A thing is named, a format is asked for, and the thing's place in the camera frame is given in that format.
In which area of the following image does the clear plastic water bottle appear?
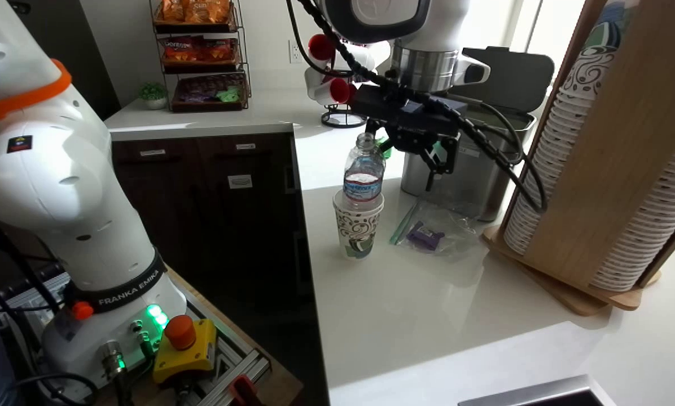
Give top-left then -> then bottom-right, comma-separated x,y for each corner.
342,131 -> 389,211

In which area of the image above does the patterned paper cup stack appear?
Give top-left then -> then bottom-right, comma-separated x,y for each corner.
590,122 -> 675,297
499,0 -> 641,260

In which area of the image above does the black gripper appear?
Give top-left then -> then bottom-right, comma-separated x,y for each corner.
361,102 -> 464,192

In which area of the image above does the yellow emergency stop button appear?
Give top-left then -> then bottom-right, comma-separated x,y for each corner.
150,313 -> 222,387

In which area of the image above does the white wall outlet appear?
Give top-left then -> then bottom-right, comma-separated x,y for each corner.
288,37 -> 304,68

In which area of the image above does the wooden cup dispenser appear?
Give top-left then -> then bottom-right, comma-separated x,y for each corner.
484,0 -> 675,317

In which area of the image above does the black bin lid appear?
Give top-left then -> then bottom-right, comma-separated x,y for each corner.
459,45 -> 557,117

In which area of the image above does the wire snack rack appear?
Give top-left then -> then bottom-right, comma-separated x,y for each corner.
150,0 -> 254,116

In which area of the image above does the black cable bundle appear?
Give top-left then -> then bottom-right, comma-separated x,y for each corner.
284,0 -> 551,214

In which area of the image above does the clear bag with purple item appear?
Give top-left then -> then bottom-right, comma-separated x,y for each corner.
389,200 -> 474,258

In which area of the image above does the wooden cart board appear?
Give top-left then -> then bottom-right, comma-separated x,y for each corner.
158,267 -> 308,406

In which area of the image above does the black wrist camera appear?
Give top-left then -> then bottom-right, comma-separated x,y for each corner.
347,84 -> 434,126

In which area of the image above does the small green potted plant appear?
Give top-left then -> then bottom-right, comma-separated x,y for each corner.
139,79 -> 171,113

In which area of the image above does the red mug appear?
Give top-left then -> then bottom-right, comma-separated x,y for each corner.
308,32 -> 339,63
328,74 -> 360,105

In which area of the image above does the dark brown cabinet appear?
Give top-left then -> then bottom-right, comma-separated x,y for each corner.
108,128 -> 333,406

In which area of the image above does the green glowing button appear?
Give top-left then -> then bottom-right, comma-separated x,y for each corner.
135,302 -> 171,349

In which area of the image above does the black ring coaster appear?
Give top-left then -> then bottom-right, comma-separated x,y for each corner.
318,105 -> 368,131

